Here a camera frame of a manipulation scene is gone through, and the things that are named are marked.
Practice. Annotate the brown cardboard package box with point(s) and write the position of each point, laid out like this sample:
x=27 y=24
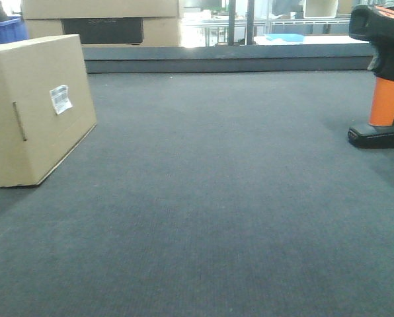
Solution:
x=33 y=139

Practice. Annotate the lower cardboard box black print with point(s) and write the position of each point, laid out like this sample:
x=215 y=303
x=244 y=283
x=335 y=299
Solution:
x=115 y=32

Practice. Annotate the orange black barcode scanner gun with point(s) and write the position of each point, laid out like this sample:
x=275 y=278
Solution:
x=375 y=24

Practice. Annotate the upper stacked cardboard box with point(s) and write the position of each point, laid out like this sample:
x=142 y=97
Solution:
x=58 y=9

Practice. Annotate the dark grey table mat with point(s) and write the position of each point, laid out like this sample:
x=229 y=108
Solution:
x=209 y=194

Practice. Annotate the white barcode label sticker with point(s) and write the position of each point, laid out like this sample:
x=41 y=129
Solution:
x=60 y=99

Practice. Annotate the light blue paper sheet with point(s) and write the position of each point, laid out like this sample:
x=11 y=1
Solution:
x=284 y=38

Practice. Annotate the blue plastic bin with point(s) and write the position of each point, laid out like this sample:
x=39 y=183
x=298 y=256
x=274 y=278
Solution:
x=13 y=30

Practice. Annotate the dark vertical post pair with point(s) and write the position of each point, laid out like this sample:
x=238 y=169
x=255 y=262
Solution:
x=248 y=20

